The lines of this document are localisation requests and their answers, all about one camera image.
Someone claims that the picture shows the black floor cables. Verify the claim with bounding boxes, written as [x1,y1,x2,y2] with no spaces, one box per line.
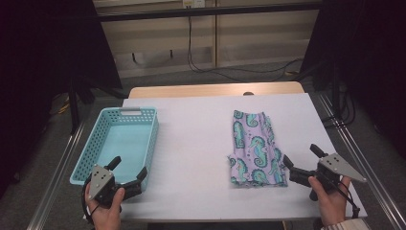
[321,90,358,129]

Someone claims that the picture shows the black horizontal bar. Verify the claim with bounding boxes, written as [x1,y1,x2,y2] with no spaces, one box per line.
[95,2,324,23]

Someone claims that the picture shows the person's right hand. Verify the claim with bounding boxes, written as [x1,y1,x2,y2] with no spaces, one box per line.
[307,175,352,228]

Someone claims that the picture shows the purple seahorse print shorts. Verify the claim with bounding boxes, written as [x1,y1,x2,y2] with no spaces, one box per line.
[227,109,289,189]

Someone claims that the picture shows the black curtain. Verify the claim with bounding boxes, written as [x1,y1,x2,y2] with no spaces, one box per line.
[299,0,406,161]
[0,0,124,200]

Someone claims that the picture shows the black wall cable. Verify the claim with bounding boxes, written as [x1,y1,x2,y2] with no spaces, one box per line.
[186,15,305,82]

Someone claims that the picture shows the person's striped right sleeve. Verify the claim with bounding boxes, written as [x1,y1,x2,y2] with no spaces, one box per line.
[320,218,371,230]

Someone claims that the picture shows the right hand-held gripper black cable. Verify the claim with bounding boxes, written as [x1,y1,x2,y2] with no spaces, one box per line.
[328,181,362,219]

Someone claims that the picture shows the hand-held gripper black cable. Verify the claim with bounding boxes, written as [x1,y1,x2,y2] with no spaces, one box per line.
[80,174,101,225]
[328,181,362,219]

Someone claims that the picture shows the light blue plastic basket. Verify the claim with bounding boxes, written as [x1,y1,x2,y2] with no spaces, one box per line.
[69,106,160,194]

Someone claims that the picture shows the white wall outlet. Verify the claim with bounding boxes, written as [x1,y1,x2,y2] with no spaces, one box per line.
[182,0,206,10]

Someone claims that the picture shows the black metal stand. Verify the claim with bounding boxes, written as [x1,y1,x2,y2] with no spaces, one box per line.
[68,76,81,135]

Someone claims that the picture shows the metal floor rail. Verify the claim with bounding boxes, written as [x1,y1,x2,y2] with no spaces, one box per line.
[318,92,406,230]
[26,123,86,230]

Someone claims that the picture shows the person's left hand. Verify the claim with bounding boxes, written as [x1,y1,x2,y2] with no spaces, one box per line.
[84,187,126,230]

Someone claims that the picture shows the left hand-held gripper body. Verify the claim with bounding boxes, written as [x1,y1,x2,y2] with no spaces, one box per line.
[87,165,124,208]

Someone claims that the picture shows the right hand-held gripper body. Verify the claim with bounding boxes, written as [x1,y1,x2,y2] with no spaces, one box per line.
[315,152,368,193]

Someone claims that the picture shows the left hand-held gripper black cable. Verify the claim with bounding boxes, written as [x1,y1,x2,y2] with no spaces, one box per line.
[80,174,101,225]

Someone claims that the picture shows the wooden table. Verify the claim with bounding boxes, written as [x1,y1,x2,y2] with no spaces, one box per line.
[83,93,369,223]
[127,80,305,100]

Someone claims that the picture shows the yellow floor cable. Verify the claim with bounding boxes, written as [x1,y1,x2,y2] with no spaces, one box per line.
[49,95,72,117]

